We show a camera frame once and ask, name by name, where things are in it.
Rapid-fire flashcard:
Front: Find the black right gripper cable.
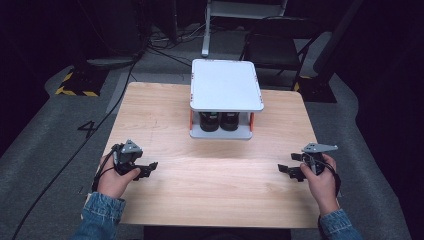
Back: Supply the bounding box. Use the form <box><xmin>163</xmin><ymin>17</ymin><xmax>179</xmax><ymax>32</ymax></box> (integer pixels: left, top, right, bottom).
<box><xmin>301</xmin><ymin>153</ymin><xmax>342</xmax><ymax>198</ymax></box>

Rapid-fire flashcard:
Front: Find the black sandal blue strap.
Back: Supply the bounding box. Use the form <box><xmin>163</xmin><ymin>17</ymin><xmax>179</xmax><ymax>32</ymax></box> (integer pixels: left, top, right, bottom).
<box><xmin>219</xmin><ymin>112</ymin><xmax>241</xmax><ymax>132</ymax></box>

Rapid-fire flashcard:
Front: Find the white two-tier shoe rack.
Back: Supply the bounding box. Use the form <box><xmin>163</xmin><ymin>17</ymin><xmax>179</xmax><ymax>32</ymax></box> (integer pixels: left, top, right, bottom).
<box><xmin>189</xmin><ymin>58</ymin><xmax>265</xmax><ymax>141</ymax></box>

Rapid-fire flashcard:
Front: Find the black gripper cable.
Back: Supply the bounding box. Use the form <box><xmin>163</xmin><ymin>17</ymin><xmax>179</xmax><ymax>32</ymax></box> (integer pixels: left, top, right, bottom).
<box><xmin>91</xmin><ymin>143</ymin><xmax>123</xmax><ymax>193</ymax></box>
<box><xmin>301</xmin><ymin>153</ymin><xmax>342</xmax><ymax>198</ymax></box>

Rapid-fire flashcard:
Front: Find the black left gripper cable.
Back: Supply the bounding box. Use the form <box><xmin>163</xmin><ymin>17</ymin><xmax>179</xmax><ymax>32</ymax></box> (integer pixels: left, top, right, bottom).
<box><xmin>91</xmin><ymin>143</ymin><xmax>123</xmax><ymax>193</ymax></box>

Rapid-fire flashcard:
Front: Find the long black floor cable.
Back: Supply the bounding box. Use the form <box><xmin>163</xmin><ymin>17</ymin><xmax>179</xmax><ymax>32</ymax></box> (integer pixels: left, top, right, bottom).
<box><xmin>11</xmin><ymin>49</ymin><xmax>144</xmax><ymax>240</ymax></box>

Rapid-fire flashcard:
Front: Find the person's right hand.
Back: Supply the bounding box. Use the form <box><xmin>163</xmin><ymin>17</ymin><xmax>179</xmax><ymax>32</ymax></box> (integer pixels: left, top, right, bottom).
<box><xmin>299</xmin><ymin>153</ymin><xmax>341</xmax><ymax>217</ymax></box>

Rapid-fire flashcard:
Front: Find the bundle of floor cables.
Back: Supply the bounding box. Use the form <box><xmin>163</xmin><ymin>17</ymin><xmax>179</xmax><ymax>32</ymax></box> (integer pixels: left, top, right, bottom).
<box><xmin>146</xmin><ymin>23</ymin><xmax>208</xmax><ymax>68</ymax></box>

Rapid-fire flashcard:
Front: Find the white metal stand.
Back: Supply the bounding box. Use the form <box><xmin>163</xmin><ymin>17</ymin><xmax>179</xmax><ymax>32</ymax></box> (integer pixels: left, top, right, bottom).
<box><xmin>201</xmin><ymin>0</ymin><xmax>289</xmax><ymax>58</ymax></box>

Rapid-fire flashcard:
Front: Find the person's left hand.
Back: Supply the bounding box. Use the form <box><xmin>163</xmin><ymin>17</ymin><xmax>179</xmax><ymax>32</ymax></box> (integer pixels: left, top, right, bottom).
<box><xmin>97</xmin><ymin>154</ymin><xmax>141</xmax><ymax>199</ymax></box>

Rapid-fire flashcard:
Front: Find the black sandal green strap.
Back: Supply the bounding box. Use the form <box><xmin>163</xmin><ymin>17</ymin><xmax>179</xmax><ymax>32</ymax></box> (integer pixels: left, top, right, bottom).
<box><xmin>199</xmin><ymin>112</ymin><xmax>221</xmax><ymax>133</ymax></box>

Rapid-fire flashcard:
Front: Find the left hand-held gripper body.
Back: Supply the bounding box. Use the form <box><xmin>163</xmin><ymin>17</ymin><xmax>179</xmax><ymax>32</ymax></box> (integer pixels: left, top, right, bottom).
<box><xmin>112</xmin><ymin>139</ymin><xmax>144</xmax><ymax>176</ymax></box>

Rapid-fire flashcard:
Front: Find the black folding chair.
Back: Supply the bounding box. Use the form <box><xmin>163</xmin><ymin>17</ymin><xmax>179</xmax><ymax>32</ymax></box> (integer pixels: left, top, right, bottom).
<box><xmin>239</xmin><ymin>16</ymin><xmax>321</xmax><ymax>91</ymax></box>

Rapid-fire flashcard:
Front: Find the black stand with base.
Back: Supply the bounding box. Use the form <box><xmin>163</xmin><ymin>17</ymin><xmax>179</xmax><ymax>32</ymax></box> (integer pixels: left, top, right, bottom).
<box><xmin>293</xmin><ymin>0</ymin><xmax>364</xmax><ymax>104</ymax></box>

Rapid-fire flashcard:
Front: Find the yellow black striped base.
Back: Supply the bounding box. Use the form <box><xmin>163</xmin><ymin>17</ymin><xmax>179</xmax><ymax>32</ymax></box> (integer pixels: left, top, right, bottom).
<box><xmin>54</xmin><ymin>68</ymin><xmax>101</xmax><ymax>98</ymax></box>

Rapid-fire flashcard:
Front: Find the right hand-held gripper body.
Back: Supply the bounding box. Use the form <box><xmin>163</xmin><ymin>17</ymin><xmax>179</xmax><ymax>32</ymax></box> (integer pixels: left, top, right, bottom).
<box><xmin>301</xmin><ymin>142</ymin><xmax>339</xmax><ymax>176</ymax></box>

